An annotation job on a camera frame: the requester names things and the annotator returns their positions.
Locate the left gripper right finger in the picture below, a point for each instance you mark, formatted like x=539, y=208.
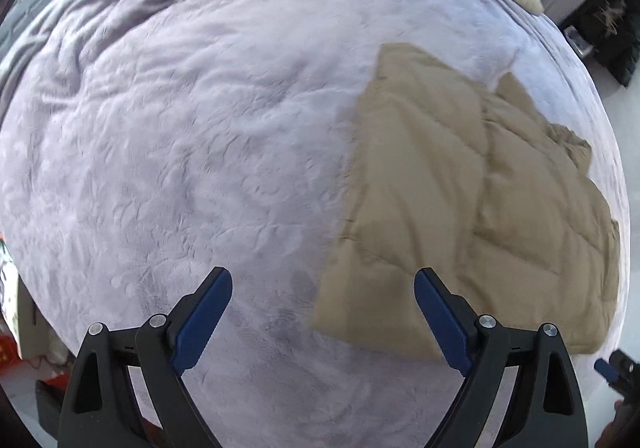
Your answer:
x=545, y=408

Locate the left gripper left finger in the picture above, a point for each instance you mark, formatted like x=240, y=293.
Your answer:
x=100, y=408

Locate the tan puffer jacket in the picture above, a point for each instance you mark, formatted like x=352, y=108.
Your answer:
x=483, y=189

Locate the black clothes pile with hangers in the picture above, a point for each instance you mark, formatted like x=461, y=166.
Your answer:
x=612, y=28

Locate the right hand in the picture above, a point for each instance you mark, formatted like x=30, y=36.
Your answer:
x=623, y=430

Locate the lavender plush bed blanket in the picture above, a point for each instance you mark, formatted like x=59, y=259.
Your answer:
x=145, y=142

